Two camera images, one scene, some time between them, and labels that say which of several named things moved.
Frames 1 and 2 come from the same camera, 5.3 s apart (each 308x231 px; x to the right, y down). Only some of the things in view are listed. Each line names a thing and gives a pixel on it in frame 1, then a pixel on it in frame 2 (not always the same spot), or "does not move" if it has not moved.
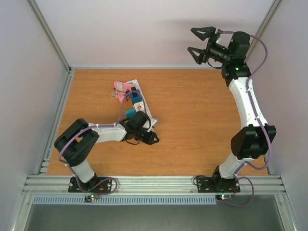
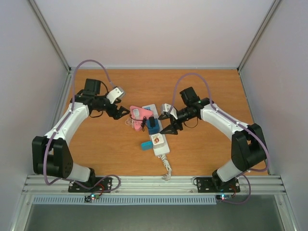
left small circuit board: [91, 198] does not move
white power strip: [153, 121] → [160, 150]
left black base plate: [97, 185] does not move
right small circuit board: [224, 197] does not move
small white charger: [135, 83] → [136, 112]
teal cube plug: [130, 112] → [147, 145]
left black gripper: [149, 140] → [118, 115]
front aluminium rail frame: [155, 185] does not move
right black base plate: [209, 185] does not move
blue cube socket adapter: [136, 97] → [153, 126]
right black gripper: [203, 55] → [172, 129]
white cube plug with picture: [139, 106] → [158, 141]
